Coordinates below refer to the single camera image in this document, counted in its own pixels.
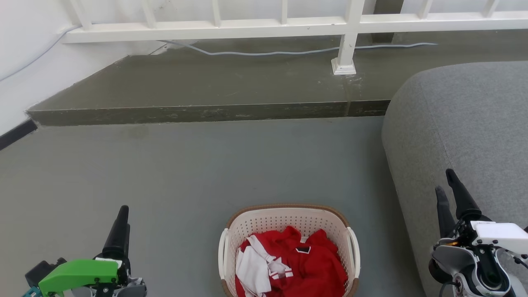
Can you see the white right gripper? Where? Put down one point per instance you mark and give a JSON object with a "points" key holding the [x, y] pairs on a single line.
{"points": [[501, 235]]}

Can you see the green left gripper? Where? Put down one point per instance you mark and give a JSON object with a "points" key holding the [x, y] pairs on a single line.
{"points": [[78, 274]]}

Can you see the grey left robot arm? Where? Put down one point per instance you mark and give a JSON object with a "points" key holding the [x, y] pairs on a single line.
{"points": [[134, 288]]}

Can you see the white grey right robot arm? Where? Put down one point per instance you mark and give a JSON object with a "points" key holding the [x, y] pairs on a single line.
{"points": [[462, 264]]}

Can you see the cream perforated laundry basket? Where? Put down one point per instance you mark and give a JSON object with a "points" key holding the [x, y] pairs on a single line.
{"points": [[284, 218]]}

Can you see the grey fabric sofa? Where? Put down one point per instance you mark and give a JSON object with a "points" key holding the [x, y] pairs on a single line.
{"points": [[474, 123]]}

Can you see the white cloth garment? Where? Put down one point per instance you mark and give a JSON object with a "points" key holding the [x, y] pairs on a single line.
{"points": [[253, 270]]}

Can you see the black baseboard strip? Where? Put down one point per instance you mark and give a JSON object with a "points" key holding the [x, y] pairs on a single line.
{"points": [[16, 134]]}

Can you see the red jersey garment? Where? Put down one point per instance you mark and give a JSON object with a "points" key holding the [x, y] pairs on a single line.
{"points": [[317, 268]]}

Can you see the grey concrete step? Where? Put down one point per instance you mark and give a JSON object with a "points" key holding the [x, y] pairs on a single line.
{"points": [[206, 86]]}

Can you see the white wooden railing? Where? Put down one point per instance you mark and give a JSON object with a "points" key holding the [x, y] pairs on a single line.
{"points": [[348, 24]]}

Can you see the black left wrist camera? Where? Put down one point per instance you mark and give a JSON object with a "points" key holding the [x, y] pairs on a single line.
{"points": [[41, 270]]}

